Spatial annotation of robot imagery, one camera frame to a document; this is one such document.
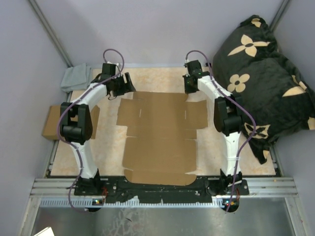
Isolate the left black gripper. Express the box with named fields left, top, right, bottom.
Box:
left=111, top=73, right=134, bottom=97

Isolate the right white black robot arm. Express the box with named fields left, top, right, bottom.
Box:
left=183, top=60, right=243, bottom=195

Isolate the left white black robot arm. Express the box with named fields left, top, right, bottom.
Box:
left=57, top=63, right=136, bottom=195

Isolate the small closed cardboard box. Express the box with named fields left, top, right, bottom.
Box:
left=42, top=105, right=100, bottom=141

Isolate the grey folded cloth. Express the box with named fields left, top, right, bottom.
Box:
left=60, top=63, right=92, bottom=92

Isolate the black floral pillow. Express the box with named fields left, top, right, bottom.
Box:
left=212, top=15, right=315, bottom=164

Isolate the white paper corner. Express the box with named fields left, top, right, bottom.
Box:
left=34, top=227, right=55, bottom=236

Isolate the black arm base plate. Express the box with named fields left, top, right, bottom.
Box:
left=74, top=176, right=249, bottom=204

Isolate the aluminium frame rail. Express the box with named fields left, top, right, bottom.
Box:
left=30, top=176, right=298, bottom=208

